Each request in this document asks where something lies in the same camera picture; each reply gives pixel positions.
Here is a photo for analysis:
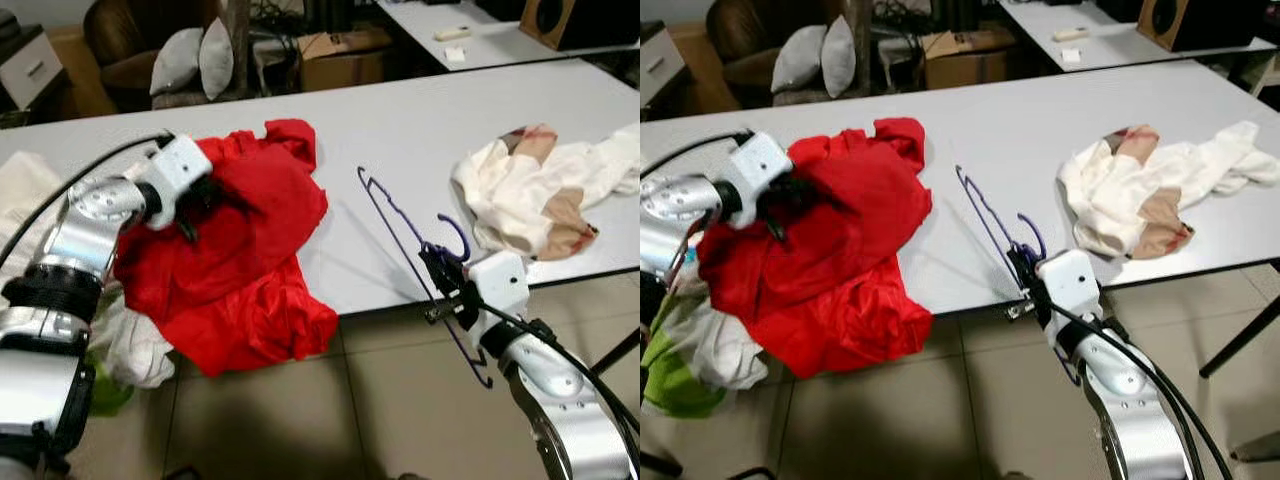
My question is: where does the red t-shirt with white print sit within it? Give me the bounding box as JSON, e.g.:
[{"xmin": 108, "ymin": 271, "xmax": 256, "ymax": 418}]
[
  {"xmin": 115, "ymin": 118, "xmax": 331, "ymax": 326},
  {"xmin": 697, "ymin": 118, "xmax": 933, "ymax": 331}
]

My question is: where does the cream shirt with tan patches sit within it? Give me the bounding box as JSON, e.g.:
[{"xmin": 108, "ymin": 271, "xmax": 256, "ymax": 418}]
[
  {"xmin": 452, "ymin": 125, "xmax": 641, "ymax": 263},
  {"xmin": 1058, "ymin": 122, "xmax": 1280, "ymax": 261}
]

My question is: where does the grey pillow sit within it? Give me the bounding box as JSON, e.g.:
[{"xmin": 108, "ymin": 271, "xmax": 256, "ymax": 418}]
[
  {"xmin": 820, "ymin": 15, "xmax": 858, "ymax": 99},
  {"xmin": 770, "ymin": 25, "xmax": 829, "ymax": 96},
  {"xmin": 150, "ymin": 28, "xmax": 206, "ymax": 96},
  {"xmin": 198, "ymin": 18, "xmax": 236, "ymax": 101}
]

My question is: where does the plain red t-shirt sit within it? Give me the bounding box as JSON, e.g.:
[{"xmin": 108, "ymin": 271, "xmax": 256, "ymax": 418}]
[
  {"xmin": 760, "ymin": 270, "xmax": 936, "ymax": 379},
  {"xmin": 160, "ymin": 255, "xmax": 341, "ymax": 379}
]

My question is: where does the white green blue shirt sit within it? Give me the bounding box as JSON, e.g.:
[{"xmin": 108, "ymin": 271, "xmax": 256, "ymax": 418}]
[
  {"xmin": 88, "ymin": 285, "xmax": 179, "ymax": 416},
  {"xmin": 642, "ymin": 235, "xmax": 771, "ymax": 419}
]

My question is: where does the open brown cardboard box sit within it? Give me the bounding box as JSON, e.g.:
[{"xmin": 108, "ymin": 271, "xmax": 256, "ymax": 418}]
[
  {"xmin": 300, "ymin": 30, "xmax": 391, "ymax": 91},
  {"xmin": 920, "ymin": 28, "xmax": 1011, "ymax": 91}
]

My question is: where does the brown armchair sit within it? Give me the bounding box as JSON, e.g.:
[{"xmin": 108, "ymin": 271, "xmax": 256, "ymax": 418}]
[
  {"xmin": 705, "ymin": 0, "xmax": 853, "ymax": 109},
  {"xmin": 82, "ymin": 0, "xmax": 233, "ymax": 111}
]

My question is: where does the white crumpled shirt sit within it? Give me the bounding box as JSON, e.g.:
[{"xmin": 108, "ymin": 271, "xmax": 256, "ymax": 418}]
[{"xmin": 0, "ymin": 150, "xmax": 66, "ymax": 261}]

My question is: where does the white drawer cabinet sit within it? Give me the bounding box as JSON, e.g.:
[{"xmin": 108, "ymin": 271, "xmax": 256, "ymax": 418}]
[
  {"xmin": 0, "ymin": 25, "xmax": 66, "ymax": 111},
  {"xmin": 640, "ymin": 22, "xmax": 691, "ymax": 106}
]

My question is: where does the wooden loudspeaker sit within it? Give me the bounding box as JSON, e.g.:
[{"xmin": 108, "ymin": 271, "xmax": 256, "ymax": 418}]
[
  {"xmin": 520, "ymin": 0, "xmax": 641, "ymax": 51},
  {"xmin": 1137, "ymin": 0, "xmax": 1276, "ymax": 53}
]

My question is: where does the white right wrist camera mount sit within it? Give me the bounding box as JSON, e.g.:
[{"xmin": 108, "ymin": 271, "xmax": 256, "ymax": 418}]
[
  {"xmin": 1035, "ymin": 250, "xmax": 1104, "ymax": 341},
  {"xmin": 465, "ymin": 250, "xmax": 531, "ymax": 346}
]

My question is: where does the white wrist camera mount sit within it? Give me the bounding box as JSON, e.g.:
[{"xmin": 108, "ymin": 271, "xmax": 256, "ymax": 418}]
[
  {"xmin": 135, "ymin": 135, "xmax": 214, "ymax": 229},
  {"xmin": 1035, "ymin": 250, "xmax": 1104, "ymax": 341},
  {"xmin": 725, "ymin": 132, "xmax": 794, "ymax": 229},
  {"xmin": 465, "ymin": 250, "xmax": 531, "ymax": 346}
]

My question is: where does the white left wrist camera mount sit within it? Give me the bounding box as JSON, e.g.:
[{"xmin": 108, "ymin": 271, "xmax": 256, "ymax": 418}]
[
  {"xmin": 725, "ymin": 132, "xmax": 794, "ymax": 229},
  {"xmin": 135, "ymin": 135, "xmax": 214, "ymax": 229}
]

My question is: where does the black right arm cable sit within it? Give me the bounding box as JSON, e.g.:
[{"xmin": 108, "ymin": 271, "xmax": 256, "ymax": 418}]
[
  {"xmin": 478, "ymin": 300, "xmax": 641, "ymax": 441},
  {"xmin": 1050, "ymin": 300, "xmax": 1236, "ymax": 480}
]

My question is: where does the brown wooden post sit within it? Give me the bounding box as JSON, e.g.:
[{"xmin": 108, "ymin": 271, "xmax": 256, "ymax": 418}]
[
  {"xmin": 225, "ymin": 0, "xmax": 251, "ymax": 96},
  {"xmin": 845, "ymin": 0, "xmax": 873, "ymax": 96}
]

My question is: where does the black metal table frame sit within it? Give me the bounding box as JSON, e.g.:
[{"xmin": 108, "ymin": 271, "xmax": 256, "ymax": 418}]
[
  {"xmin": 1200, "ymin": 295, "xmax": 1280, "ymax": 379},
  {"xmin": 590, "ymin": 330, "xmax": 641, "ymax": 379}
]

